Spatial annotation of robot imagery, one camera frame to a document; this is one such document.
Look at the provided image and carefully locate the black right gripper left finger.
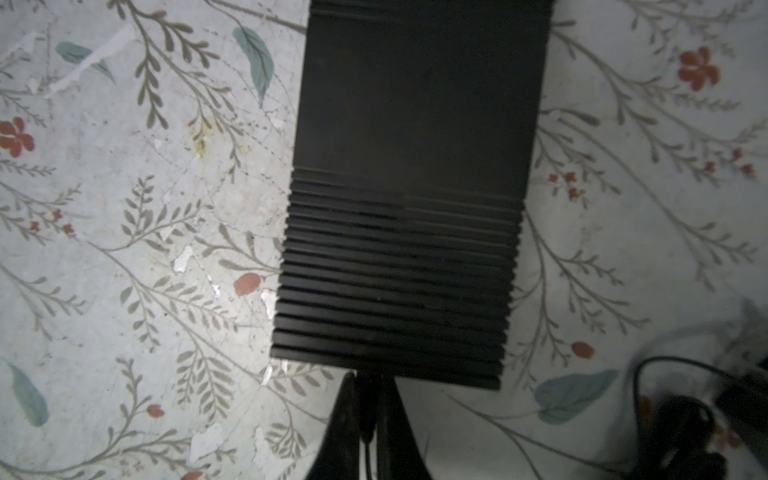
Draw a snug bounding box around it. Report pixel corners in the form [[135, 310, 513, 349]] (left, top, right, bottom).
[[305, 372, 361, 480]]

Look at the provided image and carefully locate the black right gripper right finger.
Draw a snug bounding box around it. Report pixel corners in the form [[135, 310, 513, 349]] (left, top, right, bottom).
[[375, 377, 432, 480]]

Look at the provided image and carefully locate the black ribbed network switch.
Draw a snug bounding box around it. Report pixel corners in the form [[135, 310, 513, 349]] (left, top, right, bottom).
[[270, 1, 553, 390]]

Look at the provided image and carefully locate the small black power adapter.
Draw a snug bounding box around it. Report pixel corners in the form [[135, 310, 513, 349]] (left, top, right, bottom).
[[629, 353, 768, 480]]

